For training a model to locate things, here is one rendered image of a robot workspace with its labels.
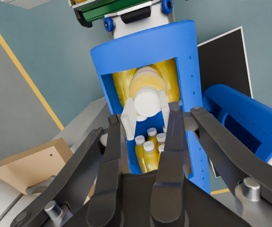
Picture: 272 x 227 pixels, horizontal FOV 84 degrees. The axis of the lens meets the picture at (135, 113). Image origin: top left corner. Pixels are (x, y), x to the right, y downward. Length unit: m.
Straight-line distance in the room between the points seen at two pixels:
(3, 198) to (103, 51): 0.61
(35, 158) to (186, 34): 0.73
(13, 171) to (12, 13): 1.51
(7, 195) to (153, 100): 0.66
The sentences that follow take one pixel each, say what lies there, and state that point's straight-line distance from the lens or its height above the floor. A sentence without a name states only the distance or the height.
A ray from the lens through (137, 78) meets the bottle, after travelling 0.25.
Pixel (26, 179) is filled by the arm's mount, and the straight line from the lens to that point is 0.91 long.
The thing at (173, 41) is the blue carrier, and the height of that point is 1.22.
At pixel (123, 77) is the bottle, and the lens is 0.45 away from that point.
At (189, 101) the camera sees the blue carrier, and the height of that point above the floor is 1.20.
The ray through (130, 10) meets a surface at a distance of 0.52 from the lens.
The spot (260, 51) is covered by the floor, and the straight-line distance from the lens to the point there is 1.85.
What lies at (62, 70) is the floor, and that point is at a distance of 1.81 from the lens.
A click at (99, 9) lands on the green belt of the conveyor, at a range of 0.70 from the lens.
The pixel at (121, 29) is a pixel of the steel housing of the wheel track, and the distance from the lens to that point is 0.64.
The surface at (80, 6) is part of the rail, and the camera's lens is 0.64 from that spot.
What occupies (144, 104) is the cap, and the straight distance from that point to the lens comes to 0.21.
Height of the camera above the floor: 1.56
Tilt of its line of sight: 66 degrees down
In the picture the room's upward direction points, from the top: 168 degrees counter-clockwise
